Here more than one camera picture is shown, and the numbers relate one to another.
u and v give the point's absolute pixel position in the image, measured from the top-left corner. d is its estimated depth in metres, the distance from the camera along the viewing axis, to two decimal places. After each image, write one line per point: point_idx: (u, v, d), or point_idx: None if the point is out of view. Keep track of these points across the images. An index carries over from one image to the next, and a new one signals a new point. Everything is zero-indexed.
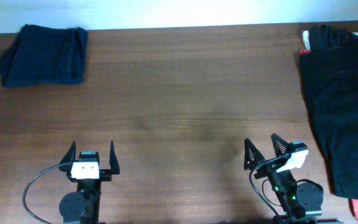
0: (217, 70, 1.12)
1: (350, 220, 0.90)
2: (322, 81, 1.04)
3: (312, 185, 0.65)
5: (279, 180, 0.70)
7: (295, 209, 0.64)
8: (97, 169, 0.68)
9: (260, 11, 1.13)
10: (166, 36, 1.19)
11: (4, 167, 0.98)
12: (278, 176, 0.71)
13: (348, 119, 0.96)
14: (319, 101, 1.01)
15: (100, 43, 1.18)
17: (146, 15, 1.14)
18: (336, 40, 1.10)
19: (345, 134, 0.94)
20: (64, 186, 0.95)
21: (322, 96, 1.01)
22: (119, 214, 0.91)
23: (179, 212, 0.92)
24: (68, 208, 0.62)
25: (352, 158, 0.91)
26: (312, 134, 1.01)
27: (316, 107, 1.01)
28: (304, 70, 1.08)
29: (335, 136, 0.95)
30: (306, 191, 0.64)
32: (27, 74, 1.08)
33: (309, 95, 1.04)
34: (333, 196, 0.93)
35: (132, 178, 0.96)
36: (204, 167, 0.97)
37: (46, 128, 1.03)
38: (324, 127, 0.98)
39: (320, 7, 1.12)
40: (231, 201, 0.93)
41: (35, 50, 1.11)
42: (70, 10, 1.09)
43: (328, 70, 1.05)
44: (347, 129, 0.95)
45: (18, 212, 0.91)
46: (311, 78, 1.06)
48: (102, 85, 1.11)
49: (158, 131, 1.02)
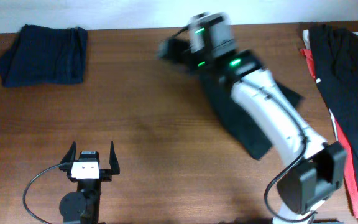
0: None
1: (350, 220, 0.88)
2: (332, 79, 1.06)
3: (311, 173, 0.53)
5: (204, 27, 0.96)
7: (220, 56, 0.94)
8: (97, 168, 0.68)
9: (260, 10, 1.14)
10: (166, 36, 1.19)
11: (4, 166, 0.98)
12: (220, 51, 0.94)
13: None
14: (334, 94, 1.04)
15: (100, 43, 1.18)
17: (147, 15, 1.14)
18: (337, 38, 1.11)
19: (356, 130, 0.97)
20: (64, 186, 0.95)
21: (335, 92, 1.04)
22: (118, 214, 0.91)
23: (179, 212, 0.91)
24: (68, 207, 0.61)
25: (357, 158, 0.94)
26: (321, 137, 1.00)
27: (333, 99, 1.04)
28: (316, 66, 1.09)
29: (347, 131, 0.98)
30: (311, 139, 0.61)
32: (27, 74, 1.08)
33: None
34: (334, 196, 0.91)
35: (132, 178, 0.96)
36: (204, 166, 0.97)
37: (46, 127, 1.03)
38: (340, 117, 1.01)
39: (317, 7, 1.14)
40: (231, 200, 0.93)
41: (35, 50, 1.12)
42: (71, 10, 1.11)
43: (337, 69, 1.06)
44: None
45: (18, 212, 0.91)
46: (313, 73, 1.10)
48: (102, 85, 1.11)
49: (158, 131, 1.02)
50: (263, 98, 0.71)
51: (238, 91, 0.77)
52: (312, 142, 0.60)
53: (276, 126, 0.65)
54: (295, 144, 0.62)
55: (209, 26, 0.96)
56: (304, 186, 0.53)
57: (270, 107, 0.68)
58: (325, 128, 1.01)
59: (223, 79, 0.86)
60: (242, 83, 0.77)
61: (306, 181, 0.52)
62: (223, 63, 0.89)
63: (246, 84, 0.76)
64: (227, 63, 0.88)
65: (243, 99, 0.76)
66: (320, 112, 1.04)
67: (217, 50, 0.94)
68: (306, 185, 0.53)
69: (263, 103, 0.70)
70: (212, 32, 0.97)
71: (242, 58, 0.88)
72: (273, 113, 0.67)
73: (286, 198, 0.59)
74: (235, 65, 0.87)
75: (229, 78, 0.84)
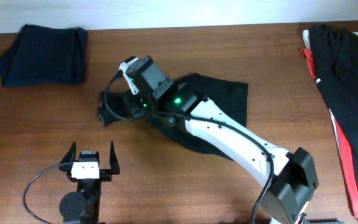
0: (217, 70, 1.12)
1: (350, 220, 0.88)
2: (332, 79, 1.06)
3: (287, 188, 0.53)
5: (132, 76, 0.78)
7: (165, 99, 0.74)
8: (97, 169, 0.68)
9: (260, 11, 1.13)
10: (166, 36, 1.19)
11: (4, 166, 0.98)
12: (159, 94, 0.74)
13: None
14: (334, 94, 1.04)
15: (100, 43, 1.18)
17: (147, 15, 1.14)
18: (337, 38, 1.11)
19: (355, 130, 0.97)
20: (64, 186, 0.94)
21: (335, 91, 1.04)
22: (118, 214, 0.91)
23: (179, 212, 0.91)
24: (68, 207, 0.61)
25: None
26: (321, 137, 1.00)
27: (333, 99, 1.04)
28: (316, 65, 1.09)
29: (347, 130, 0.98)
30: (274, 154, 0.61)
32: (27, 74, 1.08)
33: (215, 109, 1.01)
34: (334, 196, 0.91)
35: (132, 178, 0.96)
36: (204, 167, 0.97)
37: (46, 128, 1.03)
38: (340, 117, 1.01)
39: (319, 7, 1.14)
40: (231, 200, 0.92)
41: (35, 50, 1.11)
42: (70, 10, 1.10)
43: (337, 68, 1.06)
44: (357, 124, 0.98)
45: (17, 212, 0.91)
46: (313, 73, 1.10)
48: (102, 85, 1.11)
49: (158, 132, 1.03)
50: (217, 127, 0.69)
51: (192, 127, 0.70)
52: (275, 157, 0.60)
53: (237, 152, 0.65)
54: (261, 165, 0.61)
55: (138, 74, 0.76)
56: (285, 203, 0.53)
57: (225, 136, 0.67)
58: (325, 128, 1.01)
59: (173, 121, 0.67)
60: (191, 119, 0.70)
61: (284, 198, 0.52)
62: (165, 107, 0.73)
63: (197, 118, 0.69)
64: (169, 104, 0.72)
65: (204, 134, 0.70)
66: (320, 112, 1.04)
67: (155, 94, 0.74)
68: (287, 201, 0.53)
69: (218, 134, 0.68)
70: (143, 78, 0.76)
71: (179, 93, 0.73)
72: (230, 142, 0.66)
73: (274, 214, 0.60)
74: (179, 104, 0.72)
75: (179, 119, 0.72)
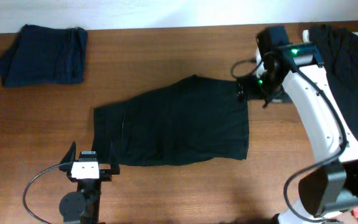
0: (218, 70, 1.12)
1: (350, 220, 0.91)
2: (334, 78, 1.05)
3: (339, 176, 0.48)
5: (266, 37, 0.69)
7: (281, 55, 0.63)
8: (97, 168, 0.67)
9: (260, 11, 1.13)
10: (166, 36, 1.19)
11: (4, 167, 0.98)
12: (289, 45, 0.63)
13: None
14: (339, 93, 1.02)
15: (100, 43, 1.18)
17: (147, 15, 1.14)
18: (337, 39, 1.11)
19: None
20: (64, 186, 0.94)
21: (339, 90, 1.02)
22: (118, 214, 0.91)
23: (180, 212, 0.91)
24: (68, 207, 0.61)
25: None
26: None
27: (339, 97, 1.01)
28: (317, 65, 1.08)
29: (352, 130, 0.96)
30: (350, 142, 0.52)
32: (27, 74, 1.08)
33: (220, 116, 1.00)
34: None
35: (132, 178, 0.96)
36: (205, 167, 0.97)
37: (46, 128, 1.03)
38: (347, 116, 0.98)
39: (319, 7, 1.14)
40: (231, 200, 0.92)
41: (34, 50, 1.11)
42: (70, 10, 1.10)
43: (337, 69, 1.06)
44: None
45: (17, 212, 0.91)
46: None
48: (102, 85, 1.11)
49: None
50: (313, 94, 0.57)
51: (291, 81, 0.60)
52: (350, 150, 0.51)
53: (319, 120, 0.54)
54: (334, 145, 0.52)
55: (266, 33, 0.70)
56: (327, 187, 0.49)
57: (319, 106, 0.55)
58: None
59: (277, 63, 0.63)
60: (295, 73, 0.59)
61: (330, 181, 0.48)
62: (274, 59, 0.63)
63: (301, 74, 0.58)
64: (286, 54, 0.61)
65: (288, 91, 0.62)
66: None
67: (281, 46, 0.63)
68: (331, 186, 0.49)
69: (312, 99, 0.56)
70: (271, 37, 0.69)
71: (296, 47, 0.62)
72: (321, 112, 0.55)
73: (306, 198, 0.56)
74: (294, 55, 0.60)
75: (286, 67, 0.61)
